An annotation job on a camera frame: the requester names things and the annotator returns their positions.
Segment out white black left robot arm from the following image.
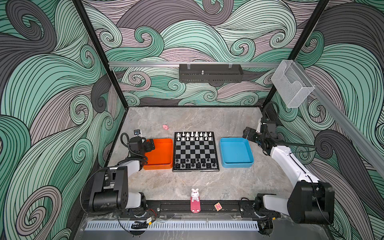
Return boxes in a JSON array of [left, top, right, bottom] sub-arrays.
[[86, 129, 155, 215]]

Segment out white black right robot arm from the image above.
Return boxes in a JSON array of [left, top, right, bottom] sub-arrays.
[[243, 102, 335, 225]]

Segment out black white chess board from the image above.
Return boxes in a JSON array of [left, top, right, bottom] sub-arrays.
[[173, 131, 220, 172]]

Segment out orange plastic tray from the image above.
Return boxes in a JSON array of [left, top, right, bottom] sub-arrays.
[[143, 139, 174, 170]]

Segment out blue plastic tray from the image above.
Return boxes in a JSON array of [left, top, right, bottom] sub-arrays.
[[219, 138, 254, 168]]

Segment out white rabbit figurine pink stand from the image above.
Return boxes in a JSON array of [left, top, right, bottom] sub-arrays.
[[190, 189, 201, 213]]

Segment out small orange letter block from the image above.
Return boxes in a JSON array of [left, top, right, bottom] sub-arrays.
[[215, 203, 223, 211]]

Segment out clear acrylic wall holder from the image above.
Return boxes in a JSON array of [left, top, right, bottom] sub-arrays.
[[271, 60, 315, 108]]

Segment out black perforated wall shelf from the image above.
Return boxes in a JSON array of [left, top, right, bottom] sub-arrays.
[[179, 65, 244, 85]]

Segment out silver aluminium rail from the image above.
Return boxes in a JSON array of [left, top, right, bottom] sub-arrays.
[[108, 61, 280, 68]]

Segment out white slotted cable duct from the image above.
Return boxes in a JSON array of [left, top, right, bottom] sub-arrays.
[[85, 221, 259, 232]]

